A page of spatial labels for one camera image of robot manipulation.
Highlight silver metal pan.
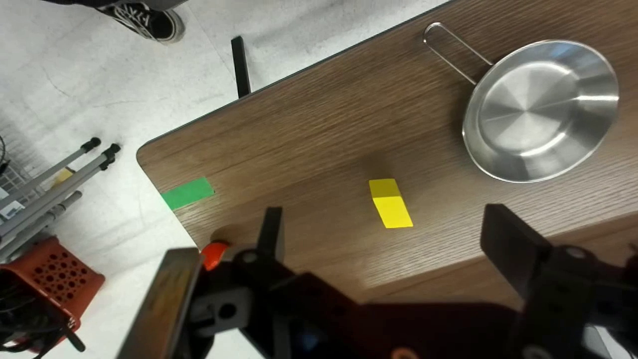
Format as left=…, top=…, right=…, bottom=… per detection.
left=423, top=22, right=623, bottom=184

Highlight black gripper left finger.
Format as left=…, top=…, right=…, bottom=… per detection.
left=258, top=208, right=284, bottom=260

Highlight red ball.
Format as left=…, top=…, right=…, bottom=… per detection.
left=202, top=242, right=230, bottom=271

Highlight yellow block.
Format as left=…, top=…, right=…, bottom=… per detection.
left=370, top=178, right=413, bottom=230

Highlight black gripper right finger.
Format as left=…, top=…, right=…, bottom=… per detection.
left=481, top=204, right=553, bottom=293

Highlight black shoe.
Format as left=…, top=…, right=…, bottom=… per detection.
left=47, top=0, right=186, bottom=44

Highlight red perforated crate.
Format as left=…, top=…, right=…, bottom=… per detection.
left=3, top=238, right=106, bottom=329

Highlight grey tripod legs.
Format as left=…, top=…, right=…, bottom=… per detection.
left=0, top=138, right=122, bottom=260

